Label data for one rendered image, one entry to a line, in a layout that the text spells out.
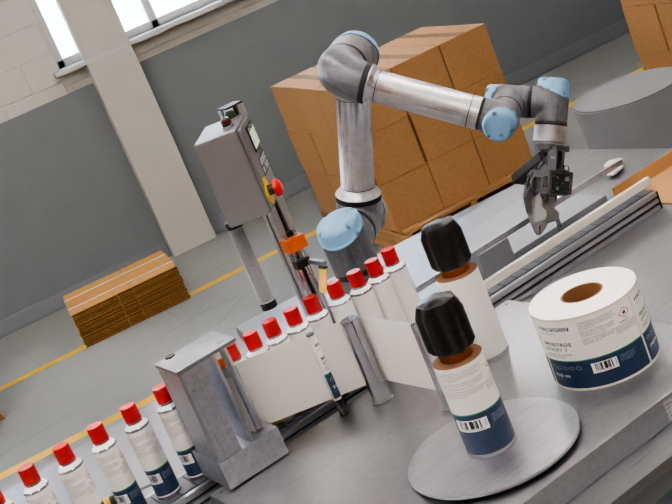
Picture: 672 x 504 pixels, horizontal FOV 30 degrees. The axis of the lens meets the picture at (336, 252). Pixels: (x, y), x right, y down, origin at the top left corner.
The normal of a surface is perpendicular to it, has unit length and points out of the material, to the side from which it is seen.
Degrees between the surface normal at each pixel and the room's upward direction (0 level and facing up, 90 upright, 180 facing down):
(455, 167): 90
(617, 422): 0
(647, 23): 90
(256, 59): 90
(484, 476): 0
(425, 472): 0
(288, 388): 90
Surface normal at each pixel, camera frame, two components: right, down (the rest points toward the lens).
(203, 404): 0.50, 0.07
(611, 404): -0.37, -0.88
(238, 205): -0.04, 0.32
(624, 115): -0.26, 0.45
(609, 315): 0.27, 0.18
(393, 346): -0.74, 0.46
